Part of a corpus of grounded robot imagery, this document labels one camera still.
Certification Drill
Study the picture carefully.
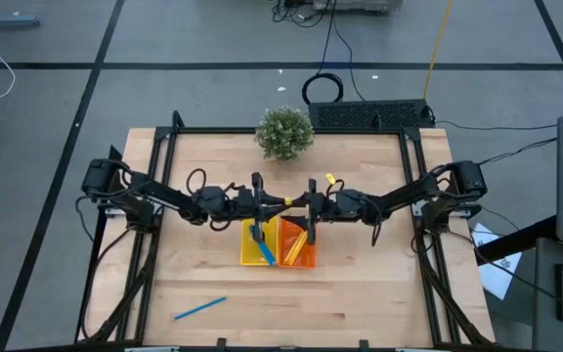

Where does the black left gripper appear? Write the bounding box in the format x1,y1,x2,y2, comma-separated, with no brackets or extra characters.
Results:
227,171,290,244

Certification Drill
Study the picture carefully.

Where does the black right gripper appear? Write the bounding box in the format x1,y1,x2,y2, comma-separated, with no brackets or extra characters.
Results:
288,178,342,245

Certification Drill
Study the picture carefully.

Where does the blue pencil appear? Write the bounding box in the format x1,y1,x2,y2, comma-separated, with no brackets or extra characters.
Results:
173,296,228,322
249,224,278,268

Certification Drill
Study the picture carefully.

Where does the orange plastic basket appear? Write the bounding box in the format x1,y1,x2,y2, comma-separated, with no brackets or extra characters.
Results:
278,217,318,269

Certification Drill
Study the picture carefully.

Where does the yellow plastic basket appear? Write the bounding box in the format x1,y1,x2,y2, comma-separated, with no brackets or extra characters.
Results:
239,217,281,268

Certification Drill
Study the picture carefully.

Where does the green potted plant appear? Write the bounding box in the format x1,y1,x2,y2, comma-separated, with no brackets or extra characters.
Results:
254,105,316,161

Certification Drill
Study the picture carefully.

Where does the white paper sheet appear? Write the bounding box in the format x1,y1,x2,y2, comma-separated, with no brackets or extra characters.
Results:
470,222,524,301

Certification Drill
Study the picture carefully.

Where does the grey equipment case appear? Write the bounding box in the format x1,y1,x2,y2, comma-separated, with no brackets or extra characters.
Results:
312,0,405,14

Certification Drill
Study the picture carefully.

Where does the grey desk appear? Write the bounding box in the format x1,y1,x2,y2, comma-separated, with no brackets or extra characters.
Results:
530,234,563,352

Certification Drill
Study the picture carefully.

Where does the grey table foot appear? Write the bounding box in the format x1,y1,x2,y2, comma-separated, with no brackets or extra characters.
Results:
0,0,42,29

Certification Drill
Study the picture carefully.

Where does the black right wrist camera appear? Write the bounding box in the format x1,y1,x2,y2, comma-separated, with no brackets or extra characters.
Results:
318,193,340,216

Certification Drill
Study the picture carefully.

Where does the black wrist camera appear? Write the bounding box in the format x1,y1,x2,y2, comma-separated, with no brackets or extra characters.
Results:
318,193,340,216
234,188,254,210

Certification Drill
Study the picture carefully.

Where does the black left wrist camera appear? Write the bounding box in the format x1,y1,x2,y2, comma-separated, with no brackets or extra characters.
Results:
234,188,254,210

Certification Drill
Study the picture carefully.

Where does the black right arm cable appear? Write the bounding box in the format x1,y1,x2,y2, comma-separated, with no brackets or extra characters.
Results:
324,176,347,198

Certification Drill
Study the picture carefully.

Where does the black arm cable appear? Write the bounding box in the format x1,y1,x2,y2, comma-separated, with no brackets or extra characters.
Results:
185,167,237,197
324,176,347,198

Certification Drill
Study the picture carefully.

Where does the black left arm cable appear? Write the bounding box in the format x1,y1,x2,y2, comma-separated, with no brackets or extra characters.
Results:
185,167,237,197

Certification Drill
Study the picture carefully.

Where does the black aluminium table frame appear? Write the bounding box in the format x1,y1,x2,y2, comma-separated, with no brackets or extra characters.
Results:
73,110,498,352

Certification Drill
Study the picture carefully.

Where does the black cable coil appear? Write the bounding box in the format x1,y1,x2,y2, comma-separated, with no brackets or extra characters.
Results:
301,71,346,106

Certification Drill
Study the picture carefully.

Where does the black floor cable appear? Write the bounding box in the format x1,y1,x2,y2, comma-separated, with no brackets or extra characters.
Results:
270,0,367,103

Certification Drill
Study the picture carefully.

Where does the yellow hanging cable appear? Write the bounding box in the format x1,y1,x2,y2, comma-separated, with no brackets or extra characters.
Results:
422,0,455,101

